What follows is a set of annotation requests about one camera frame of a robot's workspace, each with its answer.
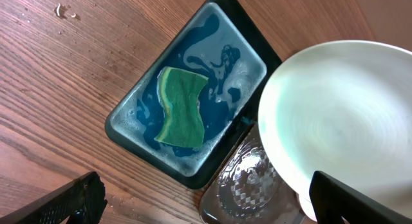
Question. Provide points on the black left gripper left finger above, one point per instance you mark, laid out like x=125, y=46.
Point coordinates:
x=80, y=201

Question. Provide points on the dark brown serving tray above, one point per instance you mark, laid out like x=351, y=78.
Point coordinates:
x=249, y=190

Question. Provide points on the black basin with blue water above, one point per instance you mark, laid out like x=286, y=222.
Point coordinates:
x=199, y=96

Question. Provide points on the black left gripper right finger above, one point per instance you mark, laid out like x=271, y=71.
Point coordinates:
x=336, y=203

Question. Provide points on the green yellow sponge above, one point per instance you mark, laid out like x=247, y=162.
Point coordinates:
x=178, y=92

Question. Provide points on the white plate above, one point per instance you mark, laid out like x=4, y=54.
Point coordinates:
x=343, y=108

